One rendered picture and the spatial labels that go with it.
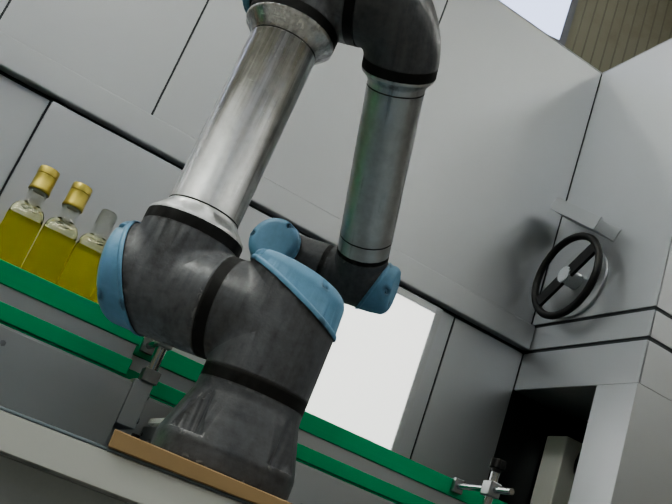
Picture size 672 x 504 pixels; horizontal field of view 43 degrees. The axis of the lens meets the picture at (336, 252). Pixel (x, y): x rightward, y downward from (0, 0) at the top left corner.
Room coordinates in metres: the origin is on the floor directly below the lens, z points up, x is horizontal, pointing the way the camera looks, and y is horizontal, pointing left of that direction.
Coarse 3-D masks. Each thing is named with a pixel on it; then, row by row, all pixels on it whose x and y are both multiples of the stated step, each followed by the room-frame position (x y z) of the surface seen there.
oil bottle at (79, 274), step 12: (84, 240) 1.36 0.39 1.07; (96, 240) 1.37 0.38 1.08; (72, 252) 1.37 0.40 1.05; (84, 252) 1.37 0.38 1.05; (96, 252) 1.37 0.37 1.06; (72, 264) 1.36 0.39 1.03; (84, 264) 1.37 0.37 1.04; (96, 264) 1.38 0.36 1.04; (60, 276) 1.37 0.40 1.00; (72, 276) 1.37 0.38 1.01; (84, 276) 1.37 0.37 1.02; (96, 276) 1.38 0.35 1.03; (72, 288) 1.37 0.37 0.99; (84, 288) 1.38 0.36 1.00
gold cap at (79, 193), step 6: (72, 186) 1.36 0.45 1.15; (78, 186) 1.36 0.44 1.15; (84, 186) 1.36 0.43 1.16; (72, 192) 1.36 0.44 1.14; (78, 192) 1.36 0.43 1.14; (84, 192) 1.36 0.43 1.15; (90, 192) 1.37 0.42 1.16; (66, 198) 1.36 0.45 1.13; (72, 198) 1.36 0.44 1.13; (78, 198) 1.36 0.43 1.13; (84, 198) 1.37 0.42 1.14; (72, 204) 1.36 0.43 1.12; (78, 204) 1.36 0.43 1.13; (84, 204) 1.37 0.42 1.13
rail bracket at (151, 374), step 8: (144, 344) 1.39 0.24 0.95; (152, 344) 1.36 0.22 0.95; (160, 344) 1.29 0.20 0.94; (144, 352) 1.40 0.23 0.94; (152, 352) 1.40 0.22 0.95; (160, 352) 1.30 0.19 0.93; (152, 360) 1.30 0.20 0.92; (160, 360) 1.30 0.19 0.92; (144, 368) 1.30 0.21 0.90; (152, 368) 1.30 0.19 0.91; (144, 376) 1.29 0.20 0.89; (152, 376) 1.29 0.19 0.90; (160, 376) 1.30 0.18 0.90; (152, 384) 1.30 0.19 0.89
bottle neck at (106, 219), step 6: (102, 210) 1.39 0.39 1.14; (108, 210) 1.38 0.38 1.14; (102, 216) 1.38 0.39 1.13; (108, 216) 1.38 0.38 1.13; (114, 216) 1.39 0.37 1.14; (96, 222) 1.39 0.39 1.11; (102, 222) 1.38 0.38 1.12; (108, 222) 1.39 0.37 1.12; (114, 222) 1.40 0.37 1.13; (96, 228) 1.38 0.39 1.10; (102, 228) 1.38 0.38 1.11; (108, 228) 1.39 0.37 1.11; (102, 234) 1.39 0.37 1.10; (108, 234) 1.40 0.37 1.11
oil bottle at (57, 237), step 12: (48, 228) 1.34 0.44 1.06; (60, 228) 1.35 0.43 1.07; (72, 228) 1.36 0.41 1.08; (36, 240) 1.34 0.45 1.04; (48, 240) 1.35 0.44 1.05; (60, 240) 1.35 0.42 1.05; (72, 240) 1.36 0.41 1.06; (36, 252) 1.34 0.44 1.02; (48, 252) 1.35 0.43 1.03; (60, 252) 1.35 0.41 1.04; (24, 264) 1.34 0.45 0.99; (36, 264) 1.35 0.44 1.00; (48, 264) 1.35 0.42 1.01; (60, 264) 1.36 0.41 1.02; (48, 276) 1.35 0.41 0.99
